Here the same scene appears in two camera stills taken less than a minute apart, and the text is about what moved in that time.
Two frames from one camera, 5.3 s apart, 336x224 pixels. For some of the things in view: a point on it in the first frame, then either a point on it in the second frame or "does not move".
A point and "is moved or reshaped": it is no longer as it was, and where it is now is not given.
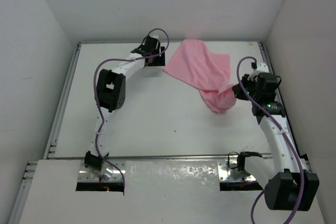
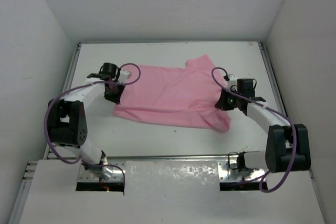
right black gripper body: x=249 y=86 → x=229 y=101
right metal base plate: x=226 y=174 does not move
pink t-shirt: x=193 y=63 is moved or reshaped
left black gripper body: x=157 y=59 → x=114 y=95
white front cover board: x=155 y=192 does not move
